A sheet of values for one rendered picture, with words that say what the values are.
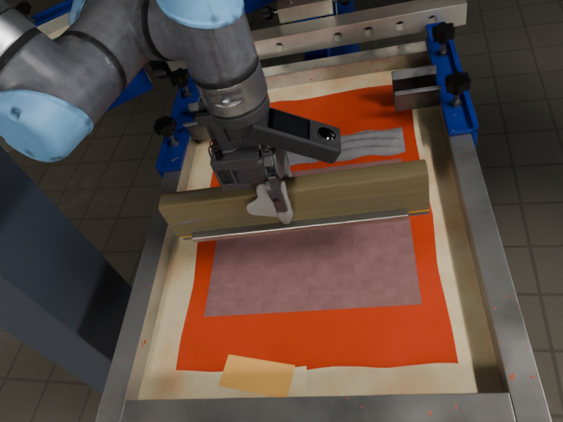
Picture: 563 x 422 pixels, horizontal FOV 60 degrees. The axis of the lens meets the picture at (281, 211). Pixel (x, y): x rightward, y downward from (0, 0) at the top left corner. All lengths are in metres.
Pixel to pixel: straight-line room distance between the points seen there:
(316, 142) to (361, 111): 0.47
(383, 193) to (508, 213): 1.44
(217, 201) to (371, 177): 0.22
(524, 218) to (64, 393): 1.87
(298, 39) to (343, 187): 0.58
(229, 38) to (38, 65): 0.17
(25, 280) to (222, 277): 0.36
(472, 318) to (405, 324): 0.09
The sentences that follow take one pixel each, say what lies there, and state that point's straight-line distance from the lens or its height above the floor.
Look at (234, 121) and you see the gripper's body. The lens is 0.55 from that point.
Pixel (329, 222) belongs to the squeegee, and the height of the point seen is 1.08.
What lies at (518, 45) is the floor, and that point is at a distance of 2.89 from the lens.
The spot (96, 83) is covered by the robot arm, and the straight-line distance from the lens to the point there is 0.49.
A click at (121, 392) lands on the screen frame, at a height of 0.99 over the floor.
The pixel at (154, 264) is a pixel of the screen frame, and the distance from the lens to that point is 0.86.
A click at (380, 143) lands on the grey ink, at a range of 0.95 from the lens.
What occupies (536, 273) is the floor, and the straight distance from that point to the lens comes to 1.94.
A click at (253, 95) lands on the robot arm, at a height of 1.31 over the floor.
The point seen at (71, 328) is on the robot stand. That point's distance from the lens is 1.10.
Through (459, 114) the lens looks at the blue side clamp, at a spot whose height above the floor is 1.00.
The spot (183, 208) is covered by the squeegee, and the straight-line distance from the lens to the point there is 0.71.
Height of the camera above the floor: 1.62
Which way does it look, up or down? 49 degrees down
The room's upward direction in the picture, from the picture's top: 20 degrees counter-clockwise
